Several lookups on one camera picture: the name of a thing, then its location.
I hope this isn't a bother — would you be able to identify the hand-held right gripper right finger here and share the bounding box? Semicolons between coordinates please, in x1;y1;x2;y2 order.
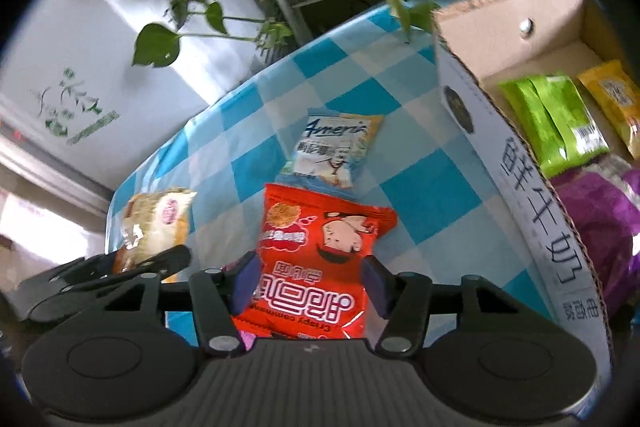
361;255;538;356

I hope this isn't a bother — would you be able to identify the red snack packet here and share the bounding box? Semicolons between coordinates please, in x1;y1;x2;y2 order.
230;183;399;341

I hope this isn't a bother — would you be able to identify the blue checked tablecloth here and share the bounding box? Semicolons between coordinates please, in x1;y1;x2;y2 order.
106;2;557;349

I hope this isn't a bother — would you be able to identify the white and blue snack packet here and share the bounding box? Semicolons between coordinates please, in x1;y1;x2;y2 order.
279;108;384;204

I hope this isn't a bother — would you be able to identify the beige snack packet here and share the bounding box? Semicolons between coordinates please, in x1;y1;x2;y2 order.
112;188;197;284

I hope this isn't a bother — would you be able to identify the lime green snack packet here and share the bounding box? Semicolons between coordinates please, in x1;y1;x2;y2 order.
499;74;612;180

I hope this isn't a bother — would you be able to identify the purple snack packet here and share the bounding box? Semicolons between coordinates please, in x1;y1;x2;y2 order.
554;169;640;309

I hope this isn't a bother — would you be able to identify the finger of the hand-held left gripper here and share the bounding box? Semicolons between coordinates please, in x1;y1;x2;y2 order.
7;253;122;310
27;245;194;323

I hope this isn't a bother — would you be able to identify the white chest freezer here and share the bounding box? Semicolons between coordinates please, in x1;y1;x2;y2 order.
0;0;301;219

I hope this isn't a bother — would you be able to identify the pale crinkled snack packet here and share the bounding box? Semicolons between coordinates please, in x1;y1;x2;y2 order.
592;153;640;188

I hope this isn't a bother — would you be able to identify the cardboard box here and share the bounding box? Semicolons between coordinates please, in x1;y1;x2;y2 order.
430;0;640;374

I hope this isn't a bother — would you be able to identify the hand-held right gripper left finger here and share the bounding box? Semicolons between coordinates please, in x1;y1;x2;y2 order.
102;251;263;354

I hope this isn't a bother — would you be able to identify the yellow waffle snack packet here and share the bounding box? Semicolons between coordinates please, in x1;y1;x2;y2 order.
576;59;640;161

